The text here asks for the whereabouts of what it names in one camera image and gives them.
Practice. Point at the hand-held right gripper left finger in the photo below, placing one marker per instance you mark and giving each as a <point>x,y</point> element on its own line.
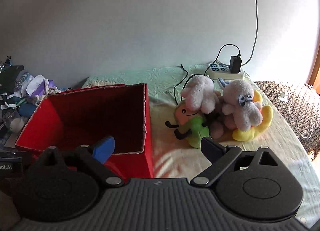
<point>105,149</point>

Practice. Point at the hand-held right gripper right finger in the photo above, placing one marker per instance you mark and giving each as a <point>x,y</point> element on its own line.
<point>212,149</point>

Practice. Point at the large red cardboard box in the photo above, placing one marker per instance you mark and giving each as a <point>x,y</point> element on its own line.
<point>75,111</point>

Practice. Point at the brown plush toy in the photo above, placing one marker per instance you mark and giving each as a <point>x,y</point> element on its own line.
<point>216,128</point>

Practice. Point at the green avocado plush toy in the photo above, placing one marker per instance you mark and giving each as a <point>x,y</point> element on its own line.
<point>195,127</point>

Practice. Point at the yellow plush toy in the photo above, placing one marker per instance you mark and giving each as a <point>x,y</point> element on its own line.
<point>250,134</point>

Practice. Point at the clear plastic container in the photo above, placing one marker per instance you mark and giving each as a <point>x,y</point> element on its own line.
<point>13,121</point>

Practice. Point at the white plush toy with bow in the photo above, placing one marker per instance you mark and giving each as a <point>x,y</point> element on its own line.
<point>240,106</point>

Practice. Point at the blue cloth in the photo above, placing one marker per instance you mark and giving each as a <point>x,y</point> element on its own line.
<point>27,109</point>

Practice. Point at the plain white plush toy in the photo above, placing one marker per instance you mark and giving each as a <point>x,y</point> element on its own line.
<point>200,91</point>

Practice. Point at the green white striped cloth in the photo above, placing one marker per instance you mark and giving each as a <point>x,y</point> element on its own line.
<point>8,99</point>

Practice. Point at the small blue striped object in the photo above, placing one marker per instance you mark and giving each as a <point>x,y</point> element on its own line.
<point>223,82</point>

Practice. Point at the white power strip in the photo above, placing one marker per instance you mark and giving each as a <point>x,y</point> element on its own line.
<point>220,69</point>

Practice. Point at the white purple cloth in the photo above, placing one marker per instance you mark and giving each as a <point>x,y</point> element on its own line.
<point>37,83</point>

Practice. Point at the dark green garment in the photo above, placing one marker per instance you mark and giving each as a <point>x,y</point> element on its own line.
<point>11,76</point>

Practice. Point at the brown patterned blanket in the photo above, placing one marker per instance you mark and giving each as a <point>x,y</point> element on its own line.
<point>297,106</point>

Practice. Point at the small black clip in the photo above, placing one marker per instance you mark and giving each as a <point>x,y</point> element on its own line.
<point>8,60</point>

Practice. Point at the wooden door frame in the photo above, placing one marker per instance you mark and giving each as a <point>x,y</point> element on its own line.
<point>315,76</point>

